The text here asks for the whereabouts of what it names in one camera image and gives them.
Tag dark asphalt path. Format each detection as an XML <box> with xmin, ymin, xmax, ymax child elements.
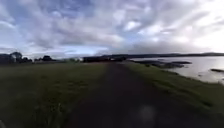
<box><xmin>65</xmin><ymin>61</ymin><xmax>224</xmax><ymax>128</ymax></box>

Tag distant dark hills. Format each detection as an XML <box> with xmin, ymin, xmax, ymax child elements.
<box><xmin>99</xmin><ymin>51</ymin><xmax>224</xmax><ymax>60</ymax></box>

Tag grey water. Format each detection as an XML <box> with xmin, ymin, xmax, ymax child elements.
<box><xmin>130</xmin><ymin>55</ymin><xmax>224</xmax><ymax>84</ymax></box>

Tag wide grass field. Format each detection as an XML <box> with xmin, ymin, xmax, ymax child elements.
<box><xmin>0</xmin><ymin>61</ymin><xmax>108</xmax><ymax>128</ymax></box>

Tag dark rocky shore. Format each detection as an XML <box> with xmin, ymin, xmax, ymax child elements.
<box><xmin>133</xmin><ymin>59</ymin><xmax>193</xmax><ymax>70</ymax></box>

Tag grass strip beside water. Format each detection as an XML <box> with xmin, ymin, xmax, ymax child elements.
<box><xmin>123</xmin><ymin>61</ymin><xmax>224</xmax><ymax>118</ymax></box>

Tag dark group of trees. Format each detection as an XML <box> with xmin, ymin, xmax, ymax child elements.
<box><xmin>0</xmin><ymin>51</ymin><xmax>56</xmax><ymax>65</ymax></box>

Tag dark bushes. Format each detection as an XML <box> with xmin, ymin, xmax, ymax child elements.
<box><xmin>82</xmin><ymin>55</ymin><xmax>128</xmax><ymax>64</ymax></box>

